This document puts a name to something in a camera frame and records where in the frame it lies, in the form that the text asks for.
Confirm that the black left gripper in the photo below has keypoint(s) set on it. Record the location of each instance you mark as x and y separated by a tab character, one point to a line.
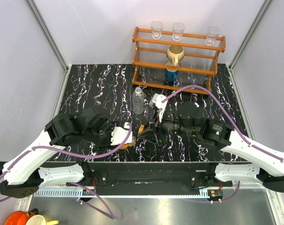
110	127

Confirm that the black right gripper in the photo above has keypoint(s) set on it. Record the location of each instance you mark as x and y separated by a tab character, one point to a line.
155	127

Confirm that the orange bottle cap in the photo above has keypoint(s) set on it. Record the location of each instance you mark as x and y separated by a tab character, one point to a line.
141	129

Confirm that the orange juice bottle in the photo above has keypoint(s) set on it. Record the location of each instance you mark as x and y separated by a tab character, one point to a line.
131	144

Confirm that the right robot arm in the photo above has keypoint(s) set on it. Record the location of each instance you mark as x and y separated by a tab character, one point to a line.
266	166

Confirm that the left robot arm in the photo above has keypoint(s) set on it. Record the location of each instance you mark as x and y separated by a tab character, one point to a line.
23	175

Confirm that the clear empty plastic bottle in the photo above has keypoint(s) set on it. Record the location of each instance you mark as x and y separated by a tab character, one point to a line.
138	100

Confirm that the blue ceramic mug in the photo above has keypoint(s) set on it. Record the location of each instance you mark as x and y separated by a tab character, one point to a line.
171	75

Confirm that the orange wooden shelf rack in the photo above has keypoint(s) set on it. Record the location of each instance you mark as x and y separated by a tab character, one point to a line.
167	64

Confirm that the beige ceramic mug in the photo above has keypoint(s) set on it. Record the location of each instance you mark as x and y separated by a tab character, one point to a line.
175	54

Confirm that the clear drinking glass left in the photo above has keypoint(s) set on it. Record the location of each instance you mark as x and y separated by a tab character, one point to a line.
156	29

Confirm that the clear drinking glass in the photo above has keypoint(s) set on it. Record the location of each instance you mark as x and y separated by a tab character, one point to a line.
177	31
156	29
211	35

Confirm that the cream yellow mug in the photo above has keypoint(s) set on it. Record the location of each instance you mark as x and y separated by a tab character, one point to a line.
41	220

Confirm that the clear drinking glass middle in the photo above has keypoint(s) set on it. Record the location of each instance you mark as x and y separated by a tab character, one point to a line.
177	31

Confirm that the orange mug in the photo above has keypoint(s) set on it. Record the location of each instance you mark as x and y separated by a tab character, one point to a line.
20	217

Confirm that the clear drinking glass right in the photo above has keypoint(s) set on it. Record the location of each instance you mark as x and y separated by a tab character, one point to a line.
211	35

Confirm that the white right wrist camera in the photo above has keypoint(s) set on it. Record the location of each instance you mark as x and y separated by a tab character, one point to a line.
157	104

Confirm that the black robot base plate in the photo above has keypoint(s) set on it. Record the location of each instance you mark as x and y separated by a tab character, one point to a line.
151	178

